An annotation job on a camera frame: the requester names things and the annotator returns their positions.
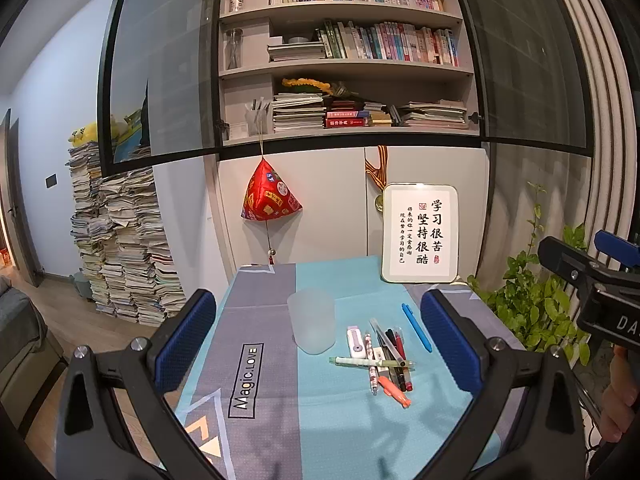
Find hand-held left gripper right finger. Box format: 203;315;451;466
420;288;588;480

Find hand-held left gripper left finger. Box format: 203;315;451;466
50;288;226;480

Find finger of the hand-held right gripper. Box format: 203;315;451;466
537;236;608;286
594;230;640;271

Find blue pen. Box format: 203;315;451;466
401;303;433;352

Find clear pen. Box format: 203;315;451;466
369;317;407;363

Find orange pen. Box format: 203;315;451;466
377;376;412;408

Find pink patterned pen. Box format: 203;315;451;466
365;332;379;397

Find green pen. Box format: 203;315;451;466
329;356;417;370

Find white purple utility knife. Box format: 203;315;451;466
346;326;367;359

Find frosted plastic cup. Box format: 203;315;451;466
286;288;337;356

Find person's right hand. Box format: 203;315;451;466
597;347;640;443

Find green potted plant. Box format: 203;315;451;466
467;182;593;366

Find tall stack of papers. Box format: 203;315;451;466
67;142;187;328

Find grey bin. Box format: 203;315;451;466
72;271;93;301

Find framed calligraphy sign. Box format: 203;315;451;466
381;183;460;284

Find blue grey printed tablecloth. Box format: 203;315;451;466
162;255;531;480

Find white pleated curtain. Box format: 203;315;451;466
545;0;640;241

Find grey sofa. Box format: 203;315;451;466
0;280;68;401

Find red pyramid hanging ornament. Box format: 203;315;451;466
240;132;304;267

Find white lower cabinet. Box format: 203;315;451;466
215;142;493;271

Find gold medal with striped ribbon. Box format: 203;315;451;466
364;146;390;211

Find pile of loose notebooks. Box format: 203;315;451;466
392;100;471;130

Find glass cabinet door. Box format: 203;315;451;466
445;0;601;156
97;0;236;178

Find dark room door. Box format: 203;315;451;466
0;107;41;288

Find yellow plush toy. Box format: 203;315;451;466
68;121;101;148

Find clear acrylic holder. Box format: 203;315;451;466
245;100;273;137

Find stack of red books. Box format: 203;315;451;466
325;100;371;129

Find stack of white booklets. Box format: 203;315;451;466
272;91;327;134

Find row of colourful books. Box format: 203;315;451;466
316;20;460;67

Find yellow artificial flowers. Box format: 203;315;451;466
281;77;333;96

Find white bookshelf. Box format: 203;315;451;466
217;0;481;148

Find clear glass jar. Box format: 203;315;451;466
223;28;244;71

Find stack of grey magazines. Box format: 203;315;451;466
266;35;326;63

